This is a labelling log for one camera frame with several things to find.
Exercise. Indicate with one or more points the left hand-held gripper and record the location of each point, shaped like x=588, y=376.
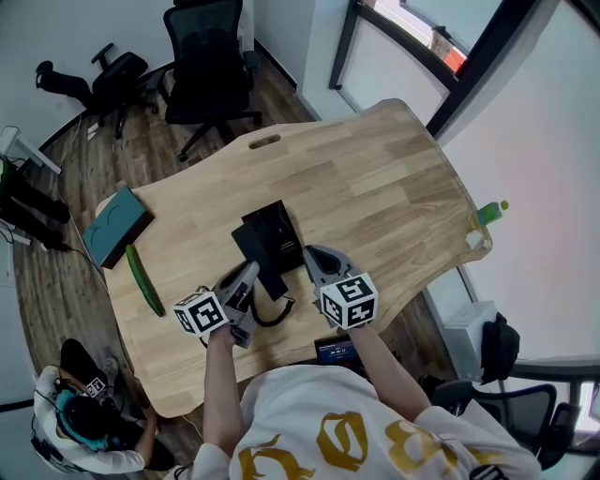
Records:
x=199, y=314

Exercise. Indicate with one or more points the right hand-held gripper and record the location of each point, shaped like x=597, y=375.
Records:
x=349, y=302

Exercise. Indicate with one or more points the black telephone handset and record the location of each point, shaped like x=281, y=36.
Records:
x=255, y=248

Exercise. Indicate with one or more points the person's left forearm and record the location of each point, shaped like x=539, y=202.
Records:
x=222, y=398

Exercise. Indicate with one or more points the person's right forearm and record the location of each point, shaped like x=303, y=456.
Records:
x=384, y=370

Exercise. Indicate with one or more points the black desk telephone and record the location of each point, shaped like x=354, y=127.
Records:
x=281, y=234

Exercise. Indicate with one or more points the black tablet screen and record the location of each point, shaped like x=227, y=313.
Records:
x=337, y=351

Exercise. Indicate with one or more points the green cucumber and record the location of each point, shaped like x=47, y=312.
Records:
x=143, y=279

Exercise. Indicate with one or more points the teal flat box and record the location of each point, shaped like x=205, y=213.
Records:
x=115, y=225

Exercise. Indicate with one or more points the person's white printed shirt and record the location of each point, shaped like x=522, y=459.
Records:
x=290, y=412

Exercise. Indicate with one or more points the white box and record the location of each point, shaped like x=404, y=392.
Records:
x=464, y=337

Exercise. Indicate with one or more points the green drink bottle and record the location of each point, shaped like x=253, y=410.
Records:
x=490, y=213

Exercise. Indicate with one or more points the black backpack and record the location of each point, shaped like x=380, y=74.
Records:
x=500, y=347

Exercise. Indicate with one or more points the black upright office chair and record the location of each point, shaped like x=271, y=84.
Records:
x=211, y=65

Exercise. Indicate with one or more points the black tipped-over office chair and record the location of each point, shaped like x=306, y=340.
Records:
x=117, y=79

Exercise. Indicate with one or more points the black mesh chair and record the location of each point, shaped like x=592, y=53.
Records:
x=515, y=412

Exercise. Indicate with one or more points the white desk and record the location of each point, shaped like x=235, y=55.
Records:
x=28, y=150

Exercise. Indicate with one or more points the black window frame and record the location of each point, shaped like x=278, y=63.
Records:
x=473, y=61

